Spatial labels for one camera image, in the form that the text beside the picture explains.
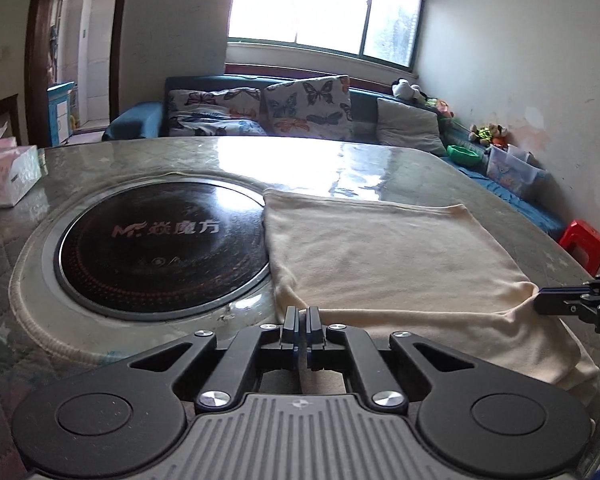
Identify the window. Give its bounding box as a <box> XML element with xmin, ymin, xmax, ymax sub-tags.
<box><xmin>227</xmin><ymin>0</ymin><xmax>427</xmax><ymax>69</ymax></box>

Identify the black round induction cooktop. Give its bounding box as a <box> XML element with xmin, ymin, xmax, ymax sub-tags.
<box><xmin>42</xmin><ymin>175</ymin><xmax>281</xmax><ymax>322</ymax></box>

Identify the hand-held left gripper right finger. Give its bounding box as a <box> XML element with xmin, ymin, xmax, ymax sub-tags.
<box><xmin>305</xmin><ymin>305</ymin><xmax>477</xmax><ymax>414</ymax></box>

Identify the panda plush toy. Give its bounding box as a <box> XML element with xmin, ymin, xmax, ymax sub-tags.
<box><xmin>391</xmin><ymin>78</ymin><xmax>426</xmax><ymax>103</ymax></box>

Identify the green plastic bowl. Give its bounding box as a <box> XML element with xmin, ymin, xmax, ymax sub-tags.
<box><xmin>446</xmin><ymin>145</ymin><xmax>484</xmax><ymax>166</ymax></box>

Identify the dark wooden furniture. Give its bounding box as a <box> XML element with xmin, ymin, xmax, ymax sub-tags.
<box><xmin>0</xmin><ymin>94</ymin><xmax>22</xmax><ymax>143</ymax></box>

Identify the pink green toy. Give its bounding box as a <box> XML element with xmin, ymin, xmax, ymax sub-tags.
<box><xmin>425</xmin><ymin>97</ymin><xmax>454</xmax><ymax>119</ymax></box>

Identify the white pink tissue box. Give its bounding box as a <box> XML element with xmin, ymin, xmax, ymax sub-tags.
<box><xmin>0</xmin><ymin>122</ymin><xmax>43</xmax><ymax>208</ymax></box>

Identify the green yellow plush toy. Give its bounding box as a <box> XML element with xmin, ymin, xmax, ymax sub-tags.
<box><xmin>468</xmin><ymin>124</ymin><xmax>496</xmax><ymax>146</ymax></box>

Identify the blue white small cabinet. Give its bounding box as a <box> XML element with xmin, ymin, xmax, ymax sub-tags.
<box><xmin>46</xmin><ymin>81</ymin><xmax>77</xmax><ymax>147</ymax></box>

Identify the clear plastic storage box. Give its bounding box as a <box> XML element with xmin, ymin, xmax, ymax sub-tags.
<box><xmin>485</xmin><ymin>144</ymin><xmax>539</xmax><ymax>197</ymax></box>

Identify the butterfly print pillow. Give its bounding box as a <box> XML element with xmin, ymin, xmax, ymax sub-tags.
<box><xmin>167</xmin><ymin>87</ymin><xmax>268</xmax><ymax>137</ymax></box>
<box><xmin>262</xmin><ymin>75</ymin><xmax>353</xmax><ymax>142</ymax></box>

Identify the red plastic stool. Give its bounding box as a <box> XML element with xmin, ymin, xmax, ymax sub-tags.
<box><xmin>560</xmin><ymin>220</ymin><xmax>600</xmax><ymax>277</ymax></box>

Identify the cream cloth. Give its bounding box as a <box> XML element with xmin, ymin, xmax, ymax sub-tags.
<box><xmin>262</xmin><ymin>187</ymin><xmax>600</xmax><ymax>411</ymax></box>

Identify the grey pillow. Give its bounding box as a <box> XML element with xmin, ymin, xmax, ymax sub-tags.
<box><xmin>375</xmin><ymin>97</ymin><xmax>448</xmax><ymax>157</ymax></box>

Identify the blue sofa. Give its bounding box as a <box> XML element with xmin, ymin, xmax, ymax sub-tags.
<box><xmin>102</xmin><ymin>76</ymin><xmax>566</xmax><ymax>241</ymax></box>

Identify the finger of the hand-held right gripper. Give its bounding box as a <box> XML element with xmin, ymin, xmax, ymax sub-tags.
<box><xmin>535</xmin><ymin>296</ymin><xmax>600</xmax><ymax>338</ymax></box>
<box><xmin>539</xmin><ymin>272</ymin><xmax>600</xmax><ymax>302</ymax></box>

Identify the dark wooden door frame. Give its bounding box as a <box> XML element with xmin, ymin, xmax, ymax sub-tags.
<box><xmin>25</xmin><ymin>0</ymin><xmax>134</xmax><ymax>149</ymax></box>

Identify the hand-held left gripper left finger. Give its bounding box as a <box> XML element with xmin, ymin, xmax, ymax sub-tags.
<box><xmin>129</xmin><ymin>305</ymin><xmax>302</xmax><ymax>412</ymax></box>

